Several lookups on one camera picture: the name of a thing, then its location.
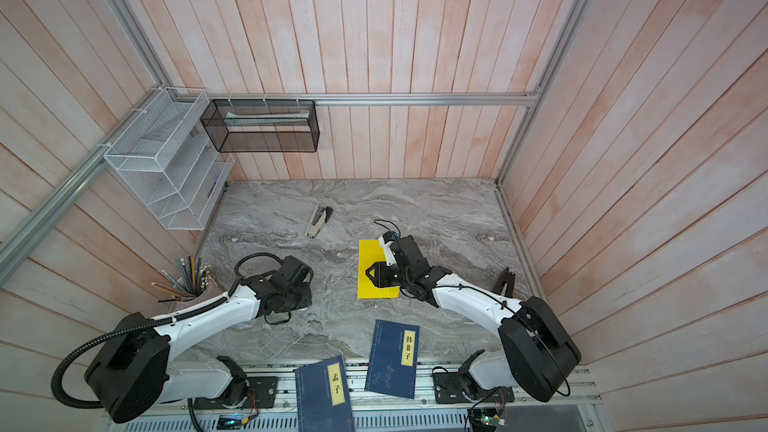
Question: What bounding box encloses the yellow envelope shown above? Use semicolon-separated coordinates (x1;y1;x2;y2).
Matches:
357;240;400;300

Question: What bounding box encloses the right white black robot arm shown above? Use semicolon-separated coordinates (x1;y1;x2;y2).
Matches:
365;231;581;402

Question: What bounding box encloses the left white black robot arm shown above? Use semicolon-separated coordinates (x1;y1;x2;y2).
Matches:
50;256;314;423

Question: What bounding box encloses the blue book on table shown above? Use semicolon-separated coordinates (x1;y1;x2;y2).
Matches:
365;319;420;399

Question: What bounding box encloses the pen holder with pencils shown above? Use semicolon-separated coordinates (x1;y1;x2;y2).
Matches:
151;256;223;312

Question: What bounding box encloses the black mesh basket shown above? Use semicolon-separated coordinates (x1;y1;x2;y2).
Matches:
201;98;320;153

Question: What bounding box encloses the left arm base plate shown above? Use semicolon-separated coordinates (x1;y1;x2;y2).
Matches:
193;376;278;410

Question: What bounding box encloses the blue book on rail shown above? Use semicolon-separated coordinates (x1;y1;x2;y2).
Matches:
295;356;355;432

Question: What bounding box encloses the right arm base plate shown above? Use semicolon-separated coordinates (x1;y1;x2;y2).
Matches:
431;366;515;404

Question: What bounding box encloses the white wire mesh shelf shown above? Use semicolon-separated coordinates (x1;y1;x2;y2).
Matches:
104;87;234;231

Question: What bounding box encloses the aluminium frame rail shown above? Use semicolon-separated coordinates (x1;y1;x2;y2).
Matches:
206;92;538;107

